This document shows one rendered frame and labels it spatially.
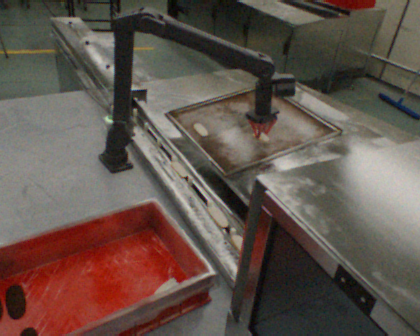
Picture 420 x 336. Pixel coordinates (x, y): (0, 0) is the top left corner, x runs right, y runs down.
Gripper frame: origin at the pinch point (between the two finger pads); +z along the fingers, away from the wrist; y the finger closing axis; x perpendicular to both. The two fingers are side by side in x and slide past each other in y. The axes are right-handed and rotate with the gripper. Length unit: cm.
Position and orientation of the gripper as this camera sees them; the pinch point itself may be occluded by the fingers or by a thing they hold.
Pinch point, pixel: (261, 134)
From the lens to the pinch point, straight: 144.8
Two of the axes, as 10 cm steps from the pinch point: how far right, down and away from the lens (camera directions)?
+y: 8.3, -3.7, 4.3
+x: -5.6, -4.8, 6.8
